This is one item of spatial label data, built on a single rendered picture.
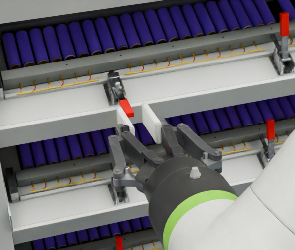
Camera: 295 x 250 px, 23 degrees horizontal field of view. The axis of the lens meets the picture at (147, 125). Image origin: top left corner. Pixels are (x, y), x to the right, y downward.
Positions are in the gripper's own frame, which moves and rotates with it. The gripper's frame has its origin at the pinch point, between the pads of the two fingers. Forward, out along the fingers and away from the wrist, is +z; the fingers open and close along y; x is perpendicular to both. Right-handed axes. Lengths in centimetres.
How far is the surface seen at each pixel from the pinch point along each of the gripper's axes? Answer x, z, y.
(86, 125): -4.6, 11.8, -4.9
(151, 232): -34.8, 25.3, 7.5
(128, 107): 0.0, 5.7, 0.1
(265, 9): 6.4, 21.0, 27.4
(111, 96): -0.2, 10.8, -1.1
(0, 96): 0.9, 14.2, -16.5
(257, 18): 5.5, 19.5, 25.2
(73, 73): 2.2, 15.8, -5.5
